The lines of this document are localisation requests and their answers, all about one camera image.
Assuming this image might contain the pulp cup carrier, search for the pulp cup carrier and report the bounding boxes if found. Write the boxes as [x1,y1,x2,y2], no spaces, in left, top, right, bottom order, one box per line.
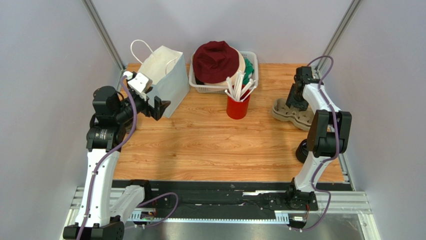
[271,98,315,115]
[271,111,314,131]

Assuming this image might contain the white paper bag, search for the white paper bag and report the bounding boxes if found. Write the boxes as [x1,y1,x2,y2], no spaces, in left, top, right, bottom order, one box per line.
[130,39,190,119]

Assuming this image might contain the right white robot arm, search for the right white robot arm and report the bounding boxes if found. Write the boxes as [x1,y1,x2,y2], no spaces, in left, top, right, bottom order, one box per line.
[285,66,352,210]

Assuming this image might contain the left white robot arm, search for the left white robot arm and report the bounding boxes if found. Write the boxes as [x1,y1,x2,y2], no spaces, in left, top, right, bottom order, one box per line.
[62,86,171,240]

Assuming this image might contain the left black coffee cup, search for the left black coffee cup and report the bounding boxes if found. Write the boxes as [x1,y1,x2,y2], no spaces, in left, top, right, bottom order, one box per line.
[124,119,133,134]

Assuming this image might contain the green cloth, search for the green cloth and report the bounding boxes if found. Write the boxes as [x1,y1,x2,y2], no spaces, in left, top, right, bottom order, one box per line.
[242,57,254,85]

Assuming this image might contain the red cup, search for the red cup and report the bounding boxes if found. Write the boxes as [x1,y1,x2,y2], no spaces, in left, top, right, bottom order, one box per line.
[225,91,251,120]

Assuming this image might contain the white plastic basket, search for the white plastic basket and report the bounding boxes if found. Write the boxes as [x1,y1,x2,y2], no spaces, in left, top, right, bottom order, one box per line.
[188,51,259,94]

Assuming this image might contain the beige hat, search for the beige hat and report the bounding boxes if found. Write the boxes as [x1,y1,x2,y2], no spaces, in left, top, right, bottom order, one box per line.
[204,50,246,87]

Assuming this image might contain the maroon bucket hat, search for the maroon bucket hat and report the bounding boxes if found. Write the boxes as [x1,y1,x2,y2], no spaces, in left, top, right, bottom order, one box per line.
[192,41,244,85]

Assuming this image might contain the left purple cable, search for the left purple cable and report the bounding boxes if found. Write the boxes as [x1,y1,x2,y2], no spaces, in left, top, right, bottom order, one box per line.
[75,75,139,240]

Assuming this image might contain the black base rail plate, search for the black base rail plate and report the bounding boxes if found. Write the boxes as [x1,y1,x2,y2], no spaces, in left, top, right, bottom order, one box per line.
[111,179,354,221]

